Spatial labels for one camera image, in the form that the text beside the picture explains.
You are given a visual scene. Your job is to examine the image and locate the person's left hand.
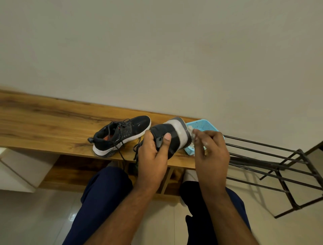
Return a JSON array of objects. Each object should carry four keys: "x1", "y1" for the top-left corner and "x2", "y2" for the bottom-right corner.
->
[{"x1": 136, "y1": 130, "x2": 173, "y2": 194}]

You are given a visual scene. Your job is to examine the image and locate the person's right hand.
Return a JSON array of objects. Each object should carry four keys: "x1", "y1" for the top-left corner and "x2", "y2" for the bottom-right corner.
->
[{"x1": 192, "y1": 129, "x2": 230, "y2": 195}]

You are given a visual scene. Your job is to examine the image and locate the white wipe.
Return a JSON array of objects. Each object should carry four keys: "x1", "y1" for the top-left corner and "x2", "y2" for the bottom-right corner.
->
[{"x1": 187, "y1": 125, "x2": 202, "y2": 149}]

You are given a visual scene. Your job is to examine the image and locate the black metal shoe rack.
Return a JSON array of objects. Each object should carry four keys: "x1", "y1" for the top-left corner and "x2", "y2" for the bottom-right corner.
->
[{"x1": 223, "y1": 134, "x2": 323, "y2": 219}]

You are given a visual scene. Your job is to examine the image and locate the person's left forearm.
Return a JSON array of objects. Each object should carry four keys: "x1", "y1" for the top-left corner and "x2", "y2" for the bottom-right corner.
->
[{"x1": 84, "y1": 186, "x2": 159, "y2": 245}]

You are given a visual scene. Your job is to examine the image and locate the person's right forearm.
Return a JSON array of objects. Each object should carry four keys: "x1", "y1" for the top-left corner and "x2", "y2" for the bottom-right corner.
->
[{"x1": 202, "y1": 189, "x2": 260, "y2": 245}]

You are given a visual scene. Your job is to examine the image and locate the blue plastic basket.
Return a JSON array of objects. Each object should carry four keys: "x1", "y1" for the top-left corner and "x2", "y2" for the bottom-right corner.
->
[{"x1": 183, "y1": 119, "x2": 225, "y2": 156}]

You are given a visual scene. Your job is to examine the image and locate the wooden table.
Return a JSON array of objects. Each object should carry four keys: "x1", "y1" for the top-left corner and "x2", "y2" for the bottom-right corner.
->
[{"x1": 0, "y1": 90, "x2": 200, "y2": 202}]

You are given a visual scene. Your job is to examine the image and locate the white drawer unit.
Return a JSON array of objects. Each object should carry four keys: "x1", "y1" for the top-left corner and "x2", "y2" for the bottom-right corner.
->
[{"x1": 0, "y1": 147, "x2": 61, "y2": 194}]

